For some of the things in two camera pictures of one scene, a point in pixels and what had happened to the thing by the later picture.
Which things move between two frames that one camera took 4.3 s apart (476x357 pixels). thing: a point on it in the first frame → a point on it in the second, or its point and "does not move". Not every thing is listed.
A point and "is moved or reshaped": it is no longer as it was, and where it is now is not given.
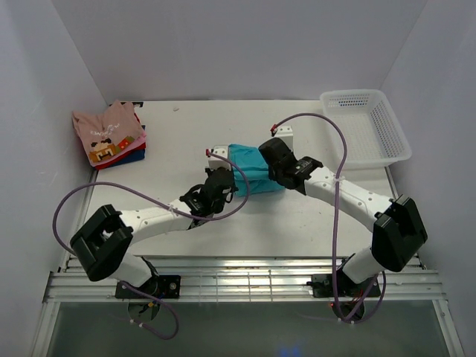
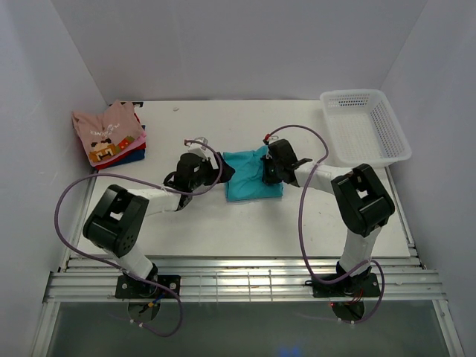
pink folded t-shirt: x=136 y=143 does not move
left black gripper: x=233 y=187 → x=216 y=177
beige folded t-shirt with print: x=108 y=132 does not move
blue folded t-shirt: x=136 y=155 does not move
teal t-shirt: x=251 y=161 is moved or reshaped
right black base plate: x=323 y=286 does not move
